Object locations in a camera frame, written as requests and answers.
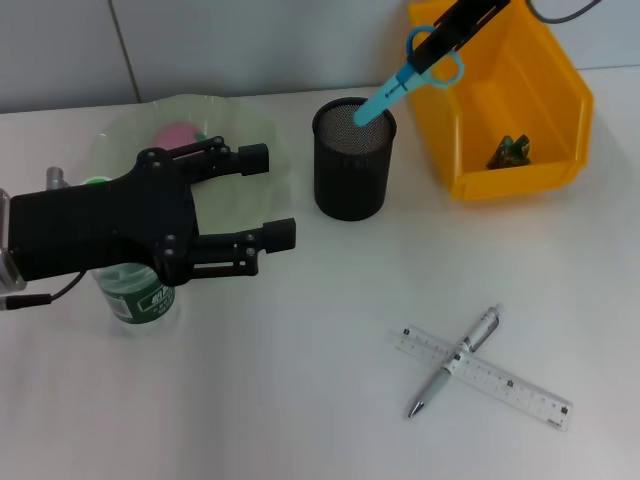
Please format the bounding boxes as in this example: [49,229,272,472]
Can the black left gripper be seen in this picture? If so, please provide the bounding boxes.
[9,149,201,287]

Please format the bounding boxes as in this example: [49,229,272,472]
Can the blue scissors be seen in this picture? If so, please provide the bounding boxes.
[353,25,465,126]

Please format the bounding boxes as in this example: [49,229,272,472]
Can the pink peach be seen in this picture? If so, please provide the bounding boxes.
[153,122,207,151]

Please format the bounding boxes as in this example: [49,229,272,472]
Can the clear water bottle green label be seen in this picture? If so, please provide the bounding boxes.
[79,174,180,337]

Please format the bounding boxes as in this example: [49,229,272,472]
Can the green plastic wrapper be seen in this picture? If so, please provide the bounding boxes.
[487,133,531,169]

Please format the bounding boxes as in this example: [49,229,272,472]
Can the silver ballpoint pen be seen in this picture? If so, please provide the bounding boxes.
[407,302,503,420]

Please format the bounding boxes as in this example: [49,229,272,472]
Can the transparent plastic ruler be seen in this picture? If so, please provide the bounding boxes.
[392,325,575,432]

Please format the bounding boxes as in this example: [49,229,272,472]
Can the pale green fruit plate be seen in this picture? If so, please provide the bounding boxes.
[92,94,294,239]

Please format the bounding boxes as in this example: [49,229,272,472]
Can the black mesh pen holder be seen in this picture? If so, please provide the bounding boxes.
[312,97,397,222]

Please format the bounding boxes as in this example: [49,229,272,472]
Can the yellow plastic bin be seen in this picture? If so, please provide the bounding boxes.
[407,0,595,202]

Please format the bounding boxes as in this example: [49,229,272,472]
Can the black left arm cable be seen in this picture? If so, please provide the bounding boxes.
[0,269,86,312]

